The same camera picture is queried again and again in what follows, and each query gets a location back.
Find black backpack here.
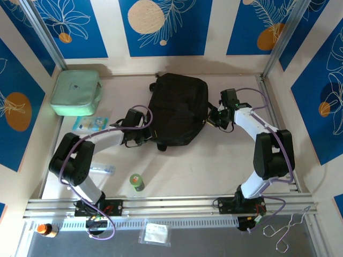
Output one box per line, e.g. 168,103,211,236
148,71,215,152

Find clear bag white pad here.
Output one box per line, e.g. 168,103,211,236
138,220,172,247

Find clear toothbrush packet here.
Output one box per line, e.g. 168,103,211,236
90,163,116,176

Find green capped small bottle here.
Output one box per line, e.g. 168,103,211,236
129,173,145,192

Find blue cotton swab packet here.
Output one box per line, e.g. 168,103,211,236
72,116,109,133

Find mint green zip pouch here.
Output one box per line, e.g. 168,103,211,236
50,70,103,117

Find blue poster beige circle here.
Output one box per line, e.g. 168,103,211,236
118,0,213,57

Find blue poster monstera leaf outline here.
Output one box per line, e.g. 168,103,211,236
290,26,343,166

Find blue poster orange circle fern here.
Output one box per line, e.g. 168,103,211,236
226,0,300,56

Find blue poster white flower outline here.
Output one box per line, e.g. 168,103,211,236
31,0,109,59

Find brown bottle orange cap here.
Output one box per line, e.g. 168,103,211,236
36,223,59,238

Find blue poster orange oval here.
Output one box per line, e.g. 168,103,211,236
0,37,46,172

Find blue poster white leaf lines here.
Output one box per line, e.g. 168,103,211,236
0,0,57,78

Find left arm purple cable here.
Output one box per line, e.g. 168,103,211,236
58,104,154,240

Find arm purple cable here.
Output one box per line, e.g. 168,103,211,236
58,104,154,240
237,88,294,233

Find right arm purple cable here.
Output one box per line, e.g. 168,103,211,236
237,88,294,233

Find aluminium mounting rail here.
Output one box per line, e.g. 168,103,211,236
23,194,319,219

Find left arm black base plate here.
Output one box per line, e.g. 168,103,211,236
74,199,124,217

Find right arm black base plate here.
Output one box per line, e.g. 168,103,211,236
217,197,266,215

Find white slotted cable duct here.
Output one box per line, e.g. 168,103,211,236
26,216,239,230

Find aluminium frame post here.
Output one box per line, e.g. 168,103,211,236
261,0,309,78
20,0,68,71

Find metal wire tongs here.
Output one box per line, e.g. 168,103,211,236
263,205,311,253

